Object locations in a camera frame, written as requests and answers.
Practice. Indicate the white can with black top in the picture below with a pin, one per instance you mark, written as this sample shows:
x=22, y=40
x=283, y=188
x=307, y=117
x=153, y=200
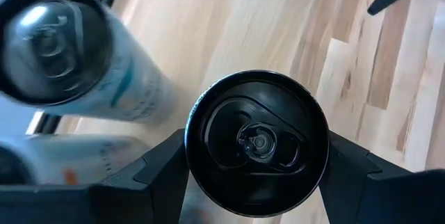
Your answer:
x=52, y=43
x=80, y=158
x=257, y=144

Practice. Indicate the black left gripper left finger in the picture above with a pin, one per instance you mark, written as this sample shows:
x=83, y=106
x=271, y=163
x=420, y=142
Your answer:
x=149, y=189

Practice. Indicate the wooden shelf with black frame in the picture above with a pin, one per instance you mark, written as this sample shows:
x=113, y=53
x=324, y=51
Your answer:
x=226, y=25

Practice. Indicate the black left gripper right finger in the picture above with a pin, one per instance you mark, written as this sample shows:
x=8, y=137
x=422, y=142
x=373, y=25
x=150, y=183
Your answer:
x=368, y=196

